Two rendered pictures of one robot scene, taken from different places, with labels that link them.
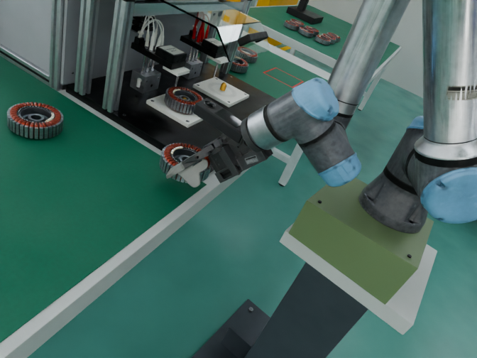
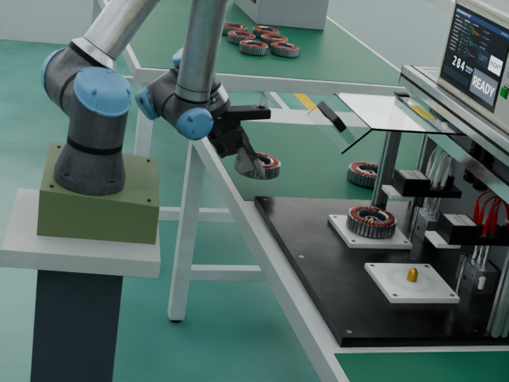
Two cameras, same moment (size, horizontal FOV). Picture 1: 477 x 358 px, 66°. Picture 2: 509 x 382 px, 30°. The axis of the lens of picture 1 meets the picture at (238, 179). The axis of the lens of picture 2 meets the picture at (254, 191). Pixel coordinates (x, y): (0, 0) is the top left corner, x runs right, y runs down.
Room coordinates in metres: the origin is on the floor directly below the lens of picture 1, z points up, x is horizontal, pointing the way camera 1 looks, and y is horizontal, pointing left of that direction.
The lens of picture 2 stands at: (2.50, -1.10, 1.63)
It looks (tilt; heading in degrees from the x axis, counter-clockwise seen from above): 22 degrees down; 146
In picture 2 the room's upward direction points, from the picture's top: 9 degrees clockwise
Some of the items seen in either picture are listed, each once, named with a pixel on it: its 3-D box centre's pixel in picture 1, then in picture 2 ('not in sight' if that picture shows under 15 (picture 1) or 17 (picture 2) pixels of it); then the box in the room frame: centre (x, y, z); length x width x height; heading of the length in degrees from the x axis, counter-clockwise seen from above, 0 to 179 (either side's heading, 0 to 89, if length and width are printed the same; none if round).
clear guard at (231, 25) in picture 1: (203, 18); (395, 125); (1.00, 0.24, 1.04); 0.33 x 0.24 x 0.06; 74
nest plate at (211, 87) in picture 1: (221, 91); (410, 282); (1.23, 0.17, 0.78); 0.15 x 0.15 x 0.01; 74
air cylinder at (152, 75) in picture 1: (145, 79); (429, 224); (1.04, 0.38, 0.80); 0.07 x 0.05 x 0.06; 164
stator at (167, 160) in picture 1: (186, 162); (257, 165); (0.67, 0.12, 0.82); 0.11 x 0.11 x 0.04
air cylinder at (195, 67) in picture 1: (190, 67); (476, 273); (1.27, 0.31, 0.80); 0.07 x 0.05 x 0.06; 164
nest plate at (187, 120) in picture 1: (182, 107); (369, 231); (1.00, 0.24, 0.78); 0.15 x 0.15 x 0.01; 74
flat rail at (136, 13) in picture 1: (198, 6); (456, 150); (1.14, 0.30, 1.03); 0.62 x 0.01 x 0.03; 164
